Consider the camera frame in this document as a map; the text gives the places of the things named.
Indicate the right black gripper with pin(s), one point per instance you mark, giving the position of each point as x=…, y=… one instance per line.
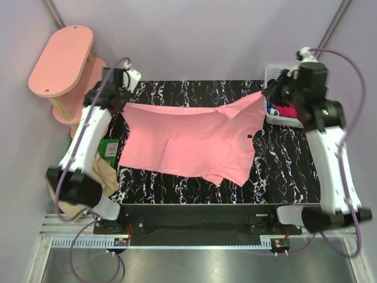
x=272, y=91

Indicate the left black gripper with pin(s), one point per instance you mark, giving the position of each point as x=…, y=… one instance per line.
x=121, y=109

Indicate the pink t shirt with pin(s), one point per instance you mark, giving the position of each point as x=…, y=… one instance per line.
x=214, y=143

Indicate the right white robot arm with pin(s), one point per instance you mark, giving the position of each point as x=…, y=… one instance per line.
x=303, y=87

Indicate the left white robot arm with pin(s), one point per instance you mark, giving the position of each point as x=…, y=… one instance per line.
x=93, y=125

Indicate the magenta t shirt in basket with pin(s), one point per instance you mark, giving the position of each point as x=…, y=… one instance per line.
x=288, y=112

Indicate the white plastic laundry basket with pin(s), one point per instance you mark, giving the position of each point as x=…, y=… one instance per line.
x=272, y=72

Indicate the blue garment in basket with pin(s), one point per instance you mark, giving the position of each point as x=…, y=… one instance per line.
x=271, y=109

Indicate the green folded t shirt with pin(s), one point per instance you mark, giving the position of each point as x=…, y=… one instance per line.
x=107, y=150

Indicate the pink three-tier shelf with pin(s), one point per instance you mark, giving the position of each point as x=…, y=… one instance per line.
x=65, y=72

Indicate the beige folded t shirt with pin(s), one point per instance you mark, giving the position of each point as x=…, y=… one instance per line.
x=80, y=192

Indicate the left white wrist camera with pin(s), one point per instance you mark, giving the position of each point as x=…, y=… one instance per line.
x=131, y=77

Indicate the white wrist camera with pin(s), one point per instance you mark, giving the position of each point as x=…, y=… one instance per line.
x=131, y=77
x=305, y=55

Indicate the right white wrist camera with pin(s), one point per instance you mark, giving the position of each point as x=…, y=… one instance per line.
x=305, y=55

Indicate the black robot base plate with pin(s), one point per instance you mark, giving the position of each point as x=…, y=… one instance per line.
x=139, y=219

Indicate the aluminium frame rail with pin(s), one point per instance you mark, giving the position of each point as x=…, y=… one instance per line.
x=52, y=226

